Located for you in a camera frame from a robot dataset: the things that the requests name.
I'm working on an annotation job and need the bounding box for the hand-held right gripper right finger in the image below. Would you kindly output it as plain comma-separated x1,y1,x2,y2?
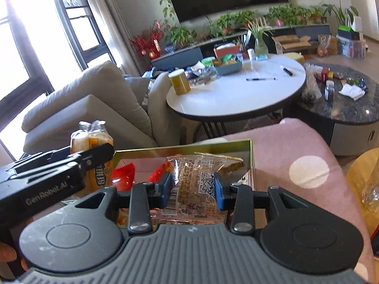
214,172,323,234

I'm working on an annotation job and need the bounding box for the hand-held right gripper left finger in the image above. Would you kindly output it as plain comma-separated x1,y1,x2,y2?
63,172,175,234

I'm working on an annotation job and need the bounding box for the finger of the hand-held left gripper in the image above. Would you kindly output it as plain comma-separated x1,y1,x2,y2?
72,143,115,182

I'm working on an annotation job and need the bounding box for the red biscuit snack packet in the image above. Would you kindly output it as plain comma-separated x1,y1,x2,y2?
113,164,136,185
145,166,172,184

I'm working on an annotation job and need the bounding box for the clear-wrapped bread packet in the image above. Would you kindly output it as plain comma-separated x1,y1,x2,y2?
70,120,115,199

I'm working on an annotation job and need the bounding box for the clear brown cake packet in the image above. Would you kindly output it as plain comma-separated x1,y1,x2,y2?
149,152,246,225

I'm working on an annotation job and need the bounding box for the green cardboard box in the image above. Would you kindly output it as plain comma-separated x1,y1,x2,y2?
113,138,257,225

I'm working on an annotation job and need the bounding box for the red yellow noodle snack packet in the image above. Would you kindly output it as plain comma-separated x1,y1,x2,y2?
118,208,131,230

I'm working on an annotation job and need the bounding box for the person's left hand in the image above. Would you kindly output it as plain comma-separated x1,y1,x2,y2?
0,241,29,273

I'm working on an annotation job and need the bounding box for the beige sofa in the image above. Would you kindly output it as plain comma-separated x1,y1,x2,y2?
22,61,181,154

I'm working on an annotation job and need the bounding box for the pink polka-dot blanket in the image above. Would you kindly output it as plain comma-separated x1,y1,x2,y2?
204,118,376,284

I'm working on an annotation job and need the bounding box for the white round table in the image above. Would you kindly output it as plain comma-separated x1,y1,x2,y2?
166,54,307,139

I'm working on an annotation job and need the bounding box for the yellow can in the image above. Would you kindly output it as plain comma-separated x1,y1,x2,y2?
168,69,191,96

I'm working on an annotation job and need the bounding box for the pile of dark wrappers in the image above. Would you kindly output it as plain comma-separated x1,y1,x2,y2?
185,65,218,88

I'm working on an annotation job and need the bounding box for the blue-grey plastic tray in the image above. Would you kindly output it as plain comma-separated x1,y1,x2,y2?
213,56,242,76

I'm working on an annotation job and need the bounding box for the red flower decoration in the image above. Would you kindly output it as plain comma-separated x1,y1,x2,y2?
130,21,171,58

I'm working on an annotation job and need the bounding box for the grey television cabinet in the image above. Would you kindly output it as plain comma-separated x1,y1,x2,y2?
151,24,331,70

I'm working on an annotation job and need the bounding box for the white curtain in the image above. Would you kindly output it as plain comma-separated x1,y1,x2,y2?
80,0,143,77

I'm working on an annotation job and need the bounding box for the dark-framed window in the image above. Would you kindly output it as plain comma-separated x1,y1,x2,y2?
0,0,119,154

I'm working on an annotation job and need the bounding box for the red tissue box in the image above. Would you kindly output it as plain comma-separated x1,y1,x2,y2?
213,44,241,60

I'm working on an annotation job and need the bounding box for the clear plastic bag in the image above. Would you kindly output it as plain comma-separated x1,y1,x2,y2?
301,63,323,102

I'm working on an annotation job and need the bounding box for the yellow round side table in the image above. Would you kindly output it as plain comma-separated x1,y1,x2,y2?
346,149,379,213

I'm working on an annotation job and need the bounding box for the row of potted plants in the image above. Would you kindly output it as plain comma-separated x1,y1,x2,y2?
164,1,328,48

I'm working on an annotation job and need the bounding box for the dark pen holder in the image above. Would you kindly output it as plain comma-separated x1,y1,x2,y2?
238,32,252,52

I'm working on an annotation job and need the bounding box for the small brown bottle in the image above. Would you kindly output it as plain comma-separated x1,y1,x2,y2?
324,80,336,102

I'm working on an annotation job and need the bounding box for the glass vase with green stems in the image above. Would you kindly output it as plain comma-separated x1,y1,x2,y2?
246,18,273,57

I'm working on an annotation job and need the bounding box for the pale yellow stool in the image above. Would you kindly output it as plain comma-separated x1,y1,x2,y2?
284,52,305,64

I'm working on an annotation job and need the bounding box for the dark marble round table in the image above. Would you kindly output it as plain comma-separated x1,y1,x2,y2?
284,62,379,157

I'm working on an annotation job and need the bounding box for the open brown cardboard box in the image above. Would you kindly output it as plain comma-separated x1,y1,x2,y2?
272,35,313,54

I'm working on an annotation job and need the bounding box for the white crumpled tissue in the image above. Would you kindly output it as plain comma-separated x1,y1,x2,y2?
338,83,365,101

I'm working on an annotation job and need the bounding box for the pile of blue wrapped candies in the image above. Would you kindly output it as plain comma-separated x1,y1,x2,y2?
346,77,368,89

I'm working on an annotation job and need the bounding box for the plastic bag of fruit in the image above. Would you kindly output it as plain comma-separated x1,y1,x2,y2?
317,35,338,57

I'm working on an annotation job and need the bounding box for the clear storage bin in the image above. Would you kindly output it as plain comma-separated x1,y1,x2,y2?
338,35,368,58

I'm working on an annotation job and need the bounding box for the green and black box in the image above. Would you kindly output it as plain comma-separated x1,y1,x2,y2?
338,26,363,40

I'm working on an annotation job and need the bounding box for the tall plant in white planter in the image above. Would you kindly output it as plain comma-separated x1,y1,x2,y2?
323,0,363,31

